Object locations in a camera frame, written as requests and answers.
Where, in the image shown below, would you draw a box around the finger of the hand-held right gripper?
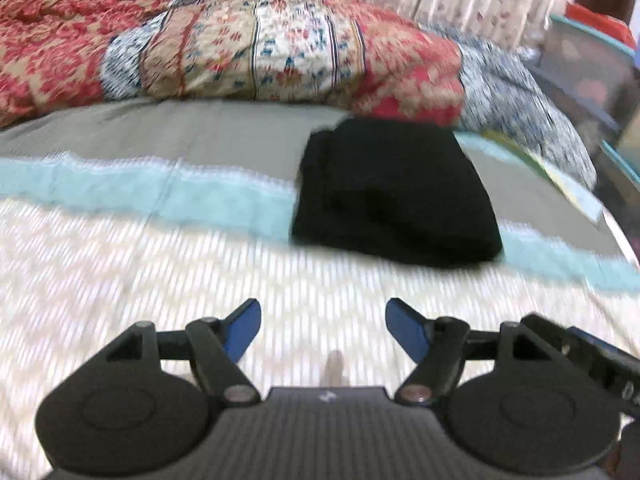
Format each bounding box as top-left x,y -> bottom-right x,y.
520,312 -> 640,418

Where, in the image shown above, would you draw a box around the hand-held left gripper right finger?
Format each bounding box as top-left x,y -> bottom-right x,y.
384,298 -> 568,407

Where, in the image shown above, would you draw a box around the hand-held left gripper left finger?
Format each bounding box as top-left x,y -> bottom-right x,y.
106,298 -> 262,407

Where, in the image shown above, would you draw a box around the black pants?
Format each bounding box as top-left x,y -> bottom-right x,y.
290,117 -> 504,267

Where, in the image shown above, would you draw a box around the white and teal bedspread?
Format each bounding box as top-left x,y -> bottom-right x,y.
0,97 -> 640,480

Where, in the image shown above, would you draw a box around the yellow green bed sheet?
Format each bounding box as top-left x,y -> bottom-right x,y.
480,130 -> 603,223

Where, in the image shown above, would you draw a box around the blue white patterned blanket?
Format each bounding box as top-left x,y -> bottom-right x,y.
420,22 -> 598,191

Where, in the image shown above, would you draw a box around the red floral quilt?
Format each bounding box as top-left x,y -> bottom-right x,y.
0,0 -> 463,128

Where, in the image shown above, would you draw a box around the clear plastic storage bin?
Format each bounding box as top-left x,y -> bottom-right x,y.
537,2 -> 640,261

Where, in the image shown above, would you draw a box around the red cloth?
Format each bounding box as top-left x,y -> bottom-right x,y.
565,2 -> 638,47

